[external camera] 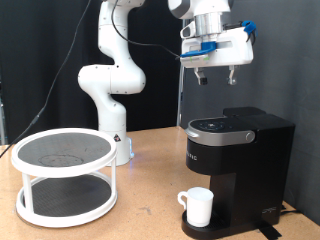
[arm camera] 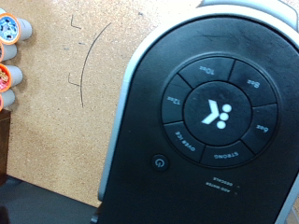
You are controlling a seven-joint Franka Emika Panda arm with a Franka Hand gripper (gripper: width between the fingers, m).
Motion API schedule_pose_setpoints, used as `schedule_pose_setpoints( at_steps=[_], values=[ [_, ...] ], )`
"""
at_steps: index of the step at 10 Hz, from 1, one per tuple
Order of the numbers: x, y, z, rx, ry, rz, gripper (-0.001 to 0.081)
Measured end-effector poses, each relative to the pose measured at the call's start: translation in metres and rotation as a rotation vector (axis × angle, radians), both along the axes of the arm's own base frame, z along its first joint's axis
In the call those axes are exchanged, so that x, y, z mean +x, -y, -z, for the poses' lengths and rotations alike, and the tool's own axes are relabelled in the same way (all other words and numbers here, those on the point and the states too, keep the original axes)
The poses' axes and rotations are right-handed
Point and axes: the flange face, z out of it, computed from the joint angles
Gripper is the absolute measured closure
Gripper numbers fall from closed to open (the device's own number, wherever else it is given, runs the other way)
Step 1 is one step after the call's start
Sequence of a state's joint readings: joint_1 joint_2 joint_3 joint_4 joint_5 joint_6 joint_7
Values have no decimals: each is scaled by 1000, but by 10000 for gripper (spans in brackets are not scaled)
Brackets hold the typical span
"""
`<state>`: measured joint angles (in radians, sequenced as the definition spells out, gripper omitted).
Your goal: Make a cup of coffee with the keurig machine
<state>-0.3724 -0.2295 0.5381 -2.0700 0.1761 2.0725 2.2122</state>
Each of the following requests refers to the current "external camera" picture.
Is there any white two-tier turntable stand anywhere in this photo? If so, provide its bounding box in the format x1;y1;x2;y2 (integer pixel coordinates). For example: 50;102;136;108
10;128;118;229

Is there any white ceramic mug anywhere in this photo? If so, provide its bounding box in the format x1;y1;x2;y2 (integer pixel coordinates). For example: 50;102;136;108
177;186;215;229

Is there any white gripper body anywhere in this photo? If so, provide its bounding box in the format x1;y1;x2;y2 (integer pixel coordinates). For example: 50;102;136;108
179;20;255;70

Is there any black Keurig coffee machine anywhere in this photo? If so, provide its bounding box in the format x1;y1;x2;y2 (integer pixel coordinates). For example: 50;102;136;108
181;106;296;240

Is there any grey metal pole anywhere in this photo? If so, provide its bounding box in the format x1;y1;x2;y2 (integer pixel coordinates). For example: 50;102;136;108
175;0;192;128

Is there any black power cord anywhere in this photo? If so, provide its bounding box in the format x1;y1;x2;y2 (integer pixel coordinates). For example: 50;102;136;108
279;203;301;218

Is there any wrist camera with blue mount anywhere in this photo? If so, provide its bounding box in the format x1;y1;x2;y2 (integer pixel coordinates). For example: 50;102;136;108
179;41;218;65

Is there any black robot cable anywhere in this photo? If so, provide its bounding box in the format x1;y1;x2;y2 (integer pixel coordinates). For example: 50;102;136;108
0;0;183;158

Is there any grey metal frame post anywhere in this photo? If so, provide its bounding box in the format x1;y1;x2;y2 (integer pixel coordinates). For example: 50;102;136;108
0;74;6;146

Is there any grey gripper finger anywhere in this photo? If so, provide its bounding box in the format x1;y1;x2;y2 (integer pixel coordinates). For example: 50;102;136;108
193;67;209;86
227;65;240;86

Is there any blue cable clip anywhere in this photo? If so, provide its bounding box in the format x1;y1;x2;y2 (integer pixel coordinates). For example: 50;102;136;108
241;20;259;38

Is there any black tape strip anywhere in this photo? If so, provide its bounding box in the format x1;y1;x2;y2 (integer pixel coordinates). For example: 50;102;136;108
255;222;283;240

